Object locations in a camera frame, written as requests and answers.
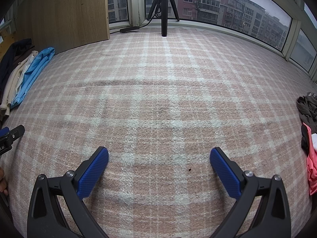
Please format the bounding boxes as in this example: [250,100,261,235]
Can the dark garment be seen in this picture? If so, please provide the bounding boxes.
[0,38,35,92]

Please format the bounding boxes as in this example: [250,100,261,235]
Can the light blue garment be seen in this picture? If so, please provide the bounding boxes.
[10,47,55,109]

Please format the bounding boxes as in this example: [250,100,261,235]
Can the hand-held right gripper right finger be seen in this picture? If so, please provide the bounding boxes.
[210,147,291,238]

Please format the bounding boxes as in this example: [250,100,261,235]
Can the beige garment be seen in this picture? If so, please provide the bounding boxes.
[0,50,39,120]

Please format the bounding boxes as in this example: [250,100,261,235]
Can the grey garment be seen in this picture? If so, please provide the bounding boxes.
[296,92,317,125]

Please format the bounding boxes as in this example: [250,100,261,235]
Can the white window frame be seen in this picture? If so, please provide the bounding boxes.
[0,0,317,85]

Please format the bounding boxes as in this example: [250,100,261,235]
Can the black tripod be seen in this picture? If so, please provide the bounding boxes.
[147,0,180,37]

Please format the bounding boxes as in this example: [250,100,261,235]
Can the apartment buildings outside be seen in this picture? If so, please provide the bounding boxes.
[108,0,291,51]

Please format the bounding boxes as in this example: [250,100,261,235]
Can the person's left hand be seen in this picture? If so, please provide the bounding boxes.
[0,167,9,196]

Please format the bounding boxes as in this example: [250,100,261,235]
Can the black power adapter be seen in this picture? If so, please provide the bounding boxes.
[119,25,139,33]

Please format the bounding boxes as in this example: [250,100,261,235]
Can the black cable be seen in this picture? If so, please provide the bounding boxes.
[109,0,159,34]

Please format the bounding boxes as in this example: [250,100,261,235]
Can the pink garment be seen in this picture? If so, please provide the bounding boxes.
[303,124,317,196]

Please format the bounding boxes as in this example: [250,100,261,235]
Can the black garment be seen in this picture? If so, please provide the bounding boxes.
[301,123,313,151]

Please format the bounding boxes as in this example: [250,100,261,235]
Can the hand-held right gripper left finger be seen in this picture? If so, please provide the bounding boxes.
[27,146,109,238]

